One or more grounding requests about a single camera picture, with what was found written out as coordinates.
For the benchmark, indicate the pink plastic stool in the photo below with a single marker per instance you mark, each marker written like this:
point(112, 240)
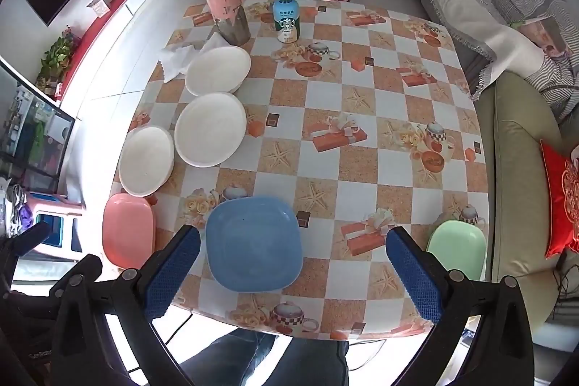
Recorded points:
point(56, 214)

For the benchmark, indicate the red embroidered cushion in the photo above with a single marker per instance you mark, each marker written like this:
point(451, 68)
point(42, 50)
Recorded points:
point(561, 200)

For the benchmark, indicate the large white round plate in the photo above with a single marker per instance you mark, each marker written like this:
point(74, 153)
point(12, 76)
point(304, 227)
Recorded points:
point(210, 128)

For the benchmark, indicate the small white round plate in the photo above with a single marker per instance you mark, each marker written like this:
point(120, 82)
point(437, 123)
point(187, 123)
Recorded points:
point(145, 160)

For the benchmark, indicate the person's legs in jeans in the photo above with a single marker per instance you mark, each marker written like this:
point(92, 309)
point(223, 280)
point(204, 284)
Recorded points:
point(253, 361)

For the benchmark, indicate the white cabinet with red top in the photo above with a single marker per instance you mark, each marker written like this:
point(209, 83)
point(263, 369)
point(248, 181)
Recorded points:
point(113, 51)

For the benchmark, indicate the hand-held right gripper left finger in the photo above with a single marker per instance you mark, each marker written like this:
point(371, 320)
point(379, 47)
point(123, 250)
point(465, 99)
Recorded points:
point(169, 277)

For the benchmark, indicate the blue square plate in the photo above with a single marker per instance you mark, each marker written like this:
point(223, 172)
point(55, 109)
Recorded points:
point(253, 243)

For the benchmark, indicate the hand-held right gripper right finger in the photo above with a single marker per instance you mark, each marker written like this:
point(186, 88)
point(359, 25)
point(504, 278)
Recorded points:
point(418, 277)

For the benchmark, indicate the green square plate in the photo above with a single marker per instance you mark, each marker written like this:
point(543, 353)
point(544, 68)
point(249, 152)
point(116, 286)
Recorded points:
point(457, 248)

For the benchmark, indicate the green armchair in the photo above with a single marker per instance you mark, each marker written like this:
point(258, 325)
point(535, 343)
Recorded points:
point(515, 187)

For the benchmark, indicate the small white box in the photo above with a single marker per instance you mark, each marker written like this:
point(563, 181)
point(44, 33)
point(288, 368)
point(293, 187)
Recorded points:
point(99, 6)

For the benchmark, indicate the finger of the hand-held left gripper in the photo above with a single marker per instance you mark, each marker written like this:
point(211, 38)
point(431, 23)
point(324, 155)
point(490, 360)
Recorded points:
point(29, 239)

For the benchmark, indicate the pink square plate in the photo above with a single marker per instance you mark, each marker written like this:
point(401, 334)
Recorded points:
point(127, 230)

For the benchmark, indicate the white round bowl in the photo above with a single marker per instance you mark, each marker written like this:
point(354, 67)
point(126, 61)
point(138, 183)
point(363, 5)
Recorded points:
point(217, 69)

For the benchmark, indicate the green leafy potted plant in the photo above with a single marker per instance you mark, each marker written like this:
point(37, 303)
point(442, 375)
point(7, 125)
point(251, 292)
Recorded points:
point(59, 56)

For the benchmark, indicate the white paper towel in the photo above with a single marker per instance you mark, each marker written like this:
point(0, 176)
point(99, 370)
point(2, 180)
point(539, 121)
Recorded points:
point(176, 58)

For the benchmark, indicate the checkered printed tablecloth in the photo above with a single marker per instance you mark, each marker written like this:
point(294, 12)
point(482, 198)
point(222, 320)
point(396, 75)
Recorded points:
point(353, 96)

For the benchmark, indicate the glass fish tank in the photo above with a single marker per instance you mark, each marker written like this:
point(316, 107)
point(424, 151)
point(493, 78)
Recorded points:
point(31, 132)

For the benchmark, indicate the starbucks paper cup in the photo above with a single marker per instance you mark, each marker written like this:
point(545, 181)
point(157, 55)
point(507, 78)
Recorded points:
point(286, 17)

